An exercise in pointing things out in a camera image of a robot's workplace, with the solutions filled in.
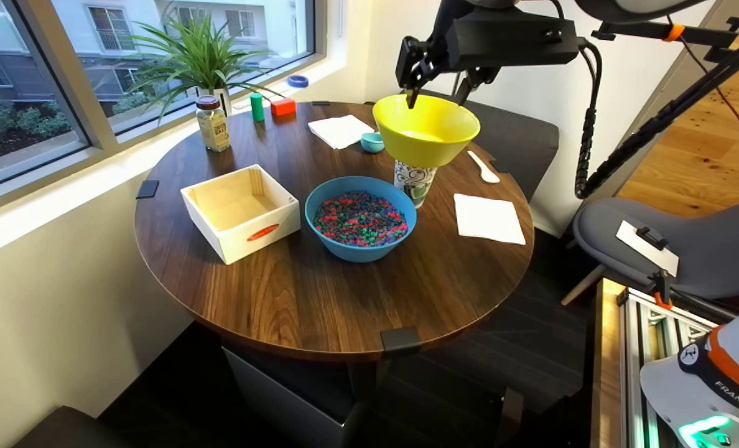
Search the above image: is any white plastic spoon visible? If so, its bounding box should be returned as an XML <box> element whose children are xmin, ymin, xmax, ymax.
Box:
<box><xmin>469</xmin><ymin>150</ymin><xmax>500</xmax><ymax>185</ymax></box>

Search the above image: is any black corrugated cable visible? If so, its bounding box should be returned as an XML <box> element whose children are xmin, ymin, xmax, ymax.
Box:
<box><xmin>572</xmin><ymin>35</ymin><xmax>607</xmax><ymax>201</ymax></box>

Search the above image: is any grey chair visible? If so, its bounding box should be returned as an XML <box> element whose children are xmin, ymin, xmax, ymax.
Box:
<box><xmin>572</xmin><ymin>198</ymin><xmax>739</xmax><ymax>302</ymax></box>

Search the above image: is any black table clamp pad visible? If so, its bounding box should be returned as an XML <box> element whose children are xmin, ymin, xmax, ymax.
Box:
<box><xmin>137</xmin><ymin>179</ymin><xmax>159</xmax><ymax>199</ymax></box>

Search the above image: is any white wooden box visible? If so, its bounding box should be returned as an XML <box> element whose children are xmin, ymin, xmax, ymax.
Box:
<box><xmin>181</xmin><ymin>165</ymin><xmax>302</xmax><ymax>265</ymax></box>

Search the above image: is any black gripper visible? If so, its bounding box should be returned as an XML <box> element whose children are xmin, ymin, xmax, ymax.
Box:
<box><xmin>395</xmin><ymin>25</ymin><xmax>450</xmax><ymax>110</ymax></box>

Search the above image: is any black camera stand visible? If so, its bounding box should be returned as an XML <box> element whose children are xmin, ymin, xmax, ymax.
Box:
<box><xmin>577</xmin><ymin>15</ymin><xmax>739</xmax><ymax>201</ymax></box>

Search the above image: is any red block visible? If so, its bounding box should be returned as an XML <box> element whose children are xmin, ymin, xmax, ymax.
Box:
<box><xmin>272</xmin><ymin>100</ymin><xmax>296</xmax><ymax>123</ymax></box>

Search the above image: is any teal measuring scoop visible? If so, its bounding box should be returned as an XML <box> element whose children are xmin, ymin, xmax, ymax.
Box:
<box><xmin>362</xmin><ymin>132</ymin><xmax>387</xmax><ymax>154</ymax></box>

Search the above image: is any blue bowl of colourful beads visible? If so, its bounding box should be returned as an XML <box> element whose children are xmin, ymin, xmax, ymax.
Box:
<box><xmin>305</xmin><ymin>178</ymin><xmax>418</xmax><ymax>265</ymax></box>

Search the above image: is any potted green plant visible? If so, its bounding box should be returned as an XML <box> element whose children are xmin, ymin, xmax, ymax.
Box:
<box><xmin>129</xmin><ymin>15</ymin><xmax>260</xmax><ymax>113</ymax></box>

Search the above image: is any folded white napkin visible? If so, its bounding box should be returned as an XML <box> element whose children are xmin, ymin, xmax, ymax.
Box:
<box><xmin>308</xmin><ymin>115</ymin><xmax>371</xmax><ymax>150</ymax></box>

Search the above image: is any glass jar with dark lid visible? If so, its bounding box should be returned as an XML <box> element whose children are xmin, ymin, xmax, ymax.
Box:
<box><xmin>198</xmin><ymin>94</ymin><xmax>232</xmax><ymax>152</ymax></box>

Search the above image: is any patterned paper cup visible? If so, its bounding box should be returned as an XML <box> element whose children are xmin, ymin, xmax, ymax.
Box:
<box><xmin>393</xmin><ymin>161</ymin><xmax>437</xmax><ymax>206</ymax></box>

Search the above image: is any blue round lid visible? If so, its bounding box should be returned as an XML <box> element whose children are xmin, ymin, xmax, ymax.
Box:
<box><xmin>286</xmin><ymin>76</ymin><xmax>312</xmax><ymax>91</ymax></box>

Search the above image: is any green block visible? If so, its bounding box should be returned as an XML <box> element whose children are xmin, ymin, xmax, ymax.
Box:
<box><xmin>249</xmin><ymin>93</ymin><xmax>266</xmax><ymax>125</ymax></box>

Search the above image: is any white paper sheet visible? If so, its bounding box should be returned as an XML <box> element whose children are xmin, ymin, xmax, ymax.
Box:
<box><xmin>454</xmin><ymin>194</ymin><xmax>525</xmax><ymax>245</ymax></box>

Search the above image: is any yellow plastic bowl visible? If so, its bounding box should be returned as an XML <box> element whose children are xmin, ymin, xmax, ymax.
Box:
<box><xmin>373</xmin><ymin>94</ymin><xmax>481</xmax><ymax>169</ymax></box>

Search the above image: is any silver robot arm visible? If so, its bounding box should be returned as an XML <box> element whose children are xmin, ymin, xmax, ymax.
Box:
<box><xmin>395</xmin><ymin>0</ymin><xmax>699</xmax><ymax>110</ymax></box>

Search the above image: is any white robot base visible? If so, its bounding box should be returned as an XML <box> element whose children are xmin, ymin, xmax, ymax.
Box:
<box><xmin>641</xmin><ymin>316</ymin><xmax>739</xmax><ymax>448</ymax></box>

